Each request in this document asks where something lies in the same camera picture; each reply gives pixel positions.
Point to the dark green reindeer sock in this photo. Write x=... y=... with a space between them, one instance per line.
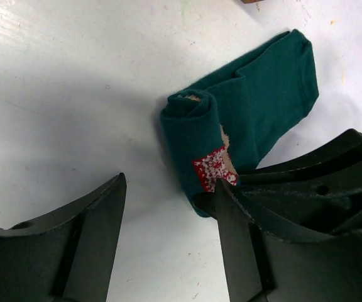
x=226 y=122

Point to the wooden compartment organizer tray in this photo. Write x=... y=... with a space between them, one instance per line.
x=250 y=1

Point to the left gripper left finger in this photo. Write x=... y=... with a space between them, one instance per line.
x=66 y=254

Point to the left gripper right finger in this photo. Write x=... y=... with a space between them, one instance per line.
x=270 y=258

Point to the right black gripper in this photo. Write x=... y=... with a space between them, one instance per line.
x=321 y=190

